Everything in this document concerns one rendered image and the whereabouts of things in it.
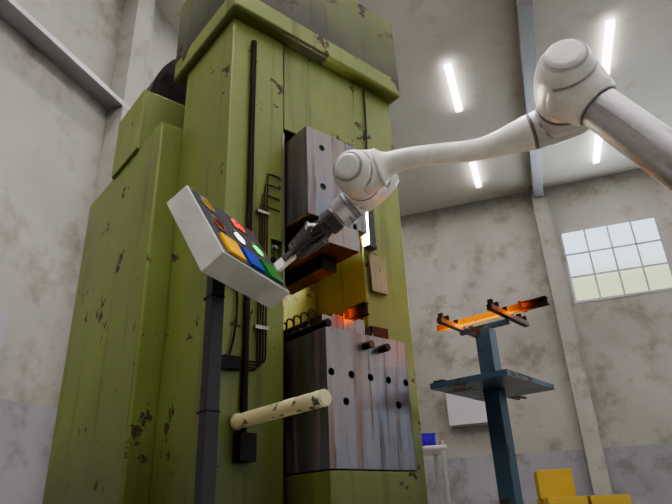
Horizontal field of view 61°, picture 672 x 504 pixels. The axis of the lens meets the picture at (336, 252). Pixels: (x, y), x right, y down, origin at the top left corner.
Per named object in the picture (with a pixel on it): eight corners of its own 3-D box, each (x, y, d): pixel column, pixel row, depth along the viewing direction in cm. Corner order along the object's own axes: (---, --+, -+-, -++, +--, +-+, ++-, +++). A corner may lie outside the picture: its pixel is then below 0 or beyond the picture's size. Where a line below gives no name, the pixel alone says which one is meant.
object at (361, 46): (401, 98, 297) (392, 13, 323) (235, 3, 239) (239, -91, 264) (329, 152, 339) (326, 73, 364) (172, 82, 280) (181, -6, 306)
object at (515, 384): (554, 389, 217) (553, 384, 218) (507, 374, 189) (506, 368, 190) (483, 401, 234) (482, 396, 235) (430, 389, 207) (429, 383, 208)
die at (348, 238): (360, 252, 223) (358, 230, 227) (319, 239, 211) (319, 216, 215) (296, 285, 252) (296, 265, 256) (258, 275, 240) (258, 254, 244)
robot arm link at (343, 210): (366, 220, 168) (350, 233, 169) (350, 201, 173) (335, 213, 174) (353, 207, 160) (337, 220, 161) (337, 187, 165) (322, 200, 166)
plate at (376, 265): (388, 294, 243) (385, 258, 250) (372, 290, 237) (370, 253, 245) (384, 296, 244) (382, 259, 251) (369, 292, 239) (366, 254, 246)
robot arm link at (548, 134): (524, 124, 163) (522, 95, 152) (589, 101, 159) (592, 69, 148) (540, 161, 157) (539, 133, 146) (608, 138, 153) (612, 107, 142)
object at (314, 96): (357, 161, 264) (352, 81, 284) (284, 129, 240) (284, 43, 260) (300, 200, 295) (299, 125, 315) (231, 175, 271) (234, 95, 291)
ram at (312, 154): (383, 239, 235) (376, 157, 251) (308, 212, 212) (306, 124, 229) (320, 272, 264) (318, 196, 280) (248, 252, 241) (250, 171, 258)
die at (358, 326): (365, 340, 208) (364, 318, 211) (322, 332, 196) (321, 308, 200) (297, 365, 237) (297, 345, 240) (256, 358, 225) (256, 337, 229)
